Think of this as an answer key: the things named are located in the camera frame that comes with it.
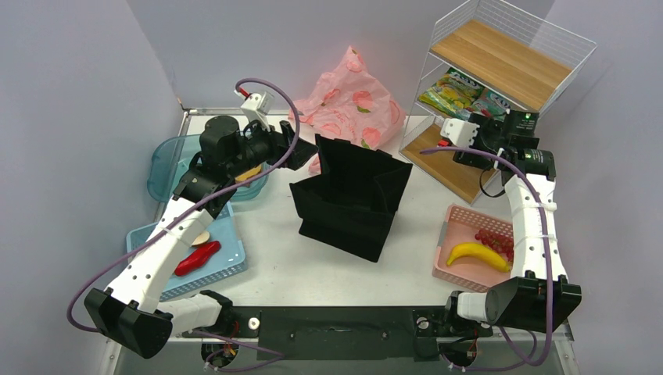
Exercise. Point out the red grape bunch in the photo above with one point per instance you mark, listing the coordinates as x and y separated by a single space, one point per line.
501 244

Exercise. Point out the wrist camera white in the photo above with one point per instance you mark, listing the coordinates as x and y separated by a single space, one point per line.
459 132
256 106

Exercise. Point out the teal Fox's candy bag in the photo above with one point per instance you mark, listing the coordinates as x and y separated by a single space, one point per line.
491 105

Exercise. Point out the pink perforated plastic basket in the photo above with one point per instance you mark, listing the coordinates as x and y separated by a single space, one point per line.
460 226

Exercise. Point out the teal transparent plastic tray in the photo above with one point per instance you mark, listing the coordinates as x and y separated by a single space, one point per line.
165 171

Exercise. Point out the brown bread slice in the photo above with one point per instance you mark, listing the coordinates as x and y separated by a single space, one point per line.
248 174

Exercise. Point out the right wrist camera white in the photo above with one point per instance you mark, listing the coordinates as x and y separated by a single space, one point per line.
459 132

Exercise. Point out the green Fox's candy bag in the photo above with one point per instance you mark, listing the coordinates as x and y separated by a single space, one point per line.
453 94

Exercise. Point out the black fabric grocery bag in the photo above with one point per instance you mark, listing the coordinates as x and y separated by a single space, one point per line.
351 204

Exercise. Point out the pink plastic grocery bag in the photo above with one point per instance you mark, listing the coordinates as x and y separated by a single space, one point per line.
349 103

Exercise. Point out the red chili pepper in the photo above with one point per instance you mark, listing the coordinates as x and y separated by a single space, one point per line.
197 259

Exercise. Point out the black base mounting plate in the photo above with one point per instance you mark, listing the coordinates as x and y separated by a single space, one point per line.
345 332

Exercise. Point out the blue perforated plastic basket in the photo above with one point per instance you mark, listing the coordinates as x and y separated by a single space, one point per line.
226 262

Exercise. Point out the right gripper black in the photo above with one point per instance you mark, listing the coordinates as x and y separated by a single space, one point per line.
485 128

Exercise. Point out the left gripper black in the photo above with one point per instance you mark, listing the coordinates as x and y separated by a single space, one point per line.
273 137

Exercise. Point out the white wire wooden shelf rack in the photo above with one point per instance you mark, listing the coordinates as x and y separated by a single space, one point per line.
486 58

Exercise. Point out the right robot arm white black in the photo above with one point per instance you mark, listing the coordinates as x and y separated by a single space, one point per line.
537 296

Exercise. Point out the yellow banana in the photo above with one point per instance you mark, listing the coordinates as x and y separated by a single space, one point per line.
480 252

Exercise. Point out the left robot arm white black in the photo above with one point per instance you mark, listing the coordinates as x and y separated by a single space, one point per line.
129 310

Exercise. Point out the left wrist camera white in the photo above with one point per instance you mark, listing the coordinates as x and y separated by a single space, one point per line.
256 106

